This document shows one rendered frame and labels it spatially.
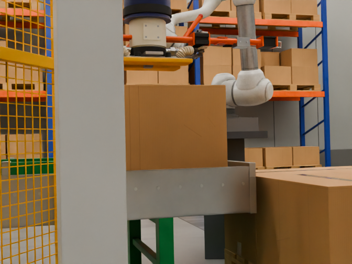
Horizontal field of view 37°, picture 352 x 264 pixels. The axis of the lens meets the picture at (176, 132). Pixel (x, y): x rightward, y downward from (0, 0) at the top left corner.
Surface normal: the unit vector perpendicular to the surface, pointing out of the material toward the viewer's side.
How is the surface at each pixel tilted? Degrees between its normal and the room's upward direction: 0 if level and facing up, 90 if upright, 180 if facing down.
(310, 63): 90
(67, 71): 90
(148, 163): 90
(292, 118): 90
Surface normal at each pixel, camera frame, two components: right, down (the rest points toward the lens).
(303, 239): -0.96, 0.02
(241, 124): -0.08, -0.01
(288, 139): 0.26, -0.02
